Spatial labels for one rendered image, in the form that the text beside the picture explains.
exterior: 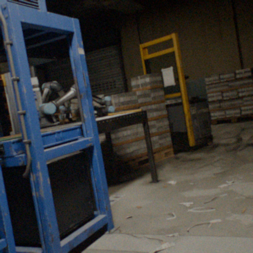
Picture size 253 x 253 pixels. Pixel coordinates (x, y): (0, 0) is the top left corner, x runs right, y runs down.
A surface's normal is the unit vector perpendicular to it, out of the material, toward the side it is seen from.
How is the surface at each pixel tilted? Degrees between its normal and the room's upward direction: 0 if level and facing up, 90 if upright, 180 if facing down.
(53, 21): 90
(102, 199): 90
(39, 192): 90
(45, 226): 90
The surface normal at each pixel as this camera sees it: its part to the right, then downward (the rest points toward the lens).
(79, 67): -0.46, 0.12
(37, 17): 0.87, -0.12
